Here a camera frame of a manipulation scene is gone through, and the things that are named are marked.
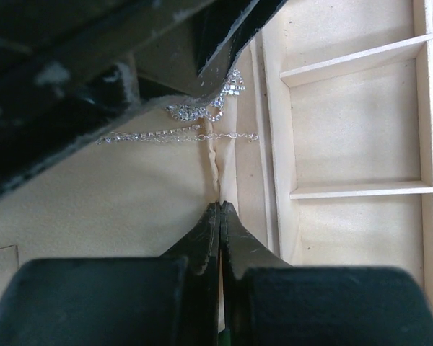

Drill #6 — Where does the silver necklace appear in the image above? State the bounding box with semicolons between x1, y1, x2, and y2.
93;66;261;146

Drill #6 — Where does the green jewelry box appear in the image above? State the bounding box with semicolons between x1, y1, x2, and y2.
0;1;433;306

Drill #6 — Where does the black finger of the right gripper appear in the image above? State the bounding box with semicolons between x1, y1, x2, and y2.
194;1;271;106
0;1;209;198

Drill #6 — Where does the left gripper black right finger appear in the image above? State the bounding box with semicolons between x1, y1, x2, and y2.
220;202;433;345

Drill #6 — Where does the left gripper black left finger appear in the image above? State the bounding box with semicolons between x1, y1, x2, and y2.
0;203;221;345

